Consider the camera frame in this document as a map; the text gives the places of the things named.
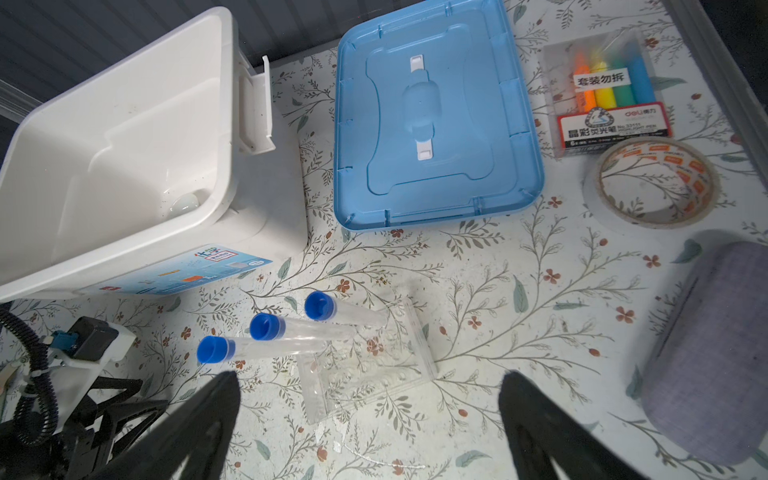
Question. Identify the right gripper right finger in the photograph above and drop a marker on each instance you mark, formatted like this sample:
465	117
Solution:
543	438

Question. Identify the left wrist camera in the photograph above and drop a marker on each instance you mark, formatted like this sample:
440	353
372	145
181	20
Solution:
78	356

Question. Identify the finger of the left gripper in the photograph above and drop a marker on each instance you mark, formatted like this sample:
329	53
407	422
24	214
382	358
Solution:
111	430
125	389

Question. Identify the white ceramic mortar bowl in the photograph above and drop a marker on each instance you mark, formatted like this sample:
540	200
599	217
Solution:
184	204

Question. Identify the white plastic storage box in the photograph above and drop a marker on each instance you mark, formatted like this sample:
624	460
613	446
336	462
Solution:
89	176

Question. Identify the colourful pH paper pack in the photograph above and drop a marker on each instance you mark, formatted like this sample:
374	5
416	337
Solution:
600	92

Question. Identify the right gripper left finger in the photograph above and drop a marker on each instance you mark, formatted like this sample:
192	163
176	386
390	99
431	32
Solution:
192	442

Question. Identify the grey oval stone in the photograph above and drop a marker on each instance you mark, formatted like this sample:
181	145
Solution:
705	384

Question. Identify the blue capped test tube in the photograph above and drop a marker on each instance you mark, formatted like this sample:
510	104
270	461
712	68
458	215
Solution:
215	349
269	327
321	307

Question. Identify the clear test tube rack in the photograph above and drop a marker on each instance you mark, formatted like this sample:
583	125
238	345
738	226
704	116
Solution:
376	366

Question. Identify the blue plastic box lid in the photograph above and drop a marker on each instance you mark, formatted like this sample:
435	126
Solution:
432	119

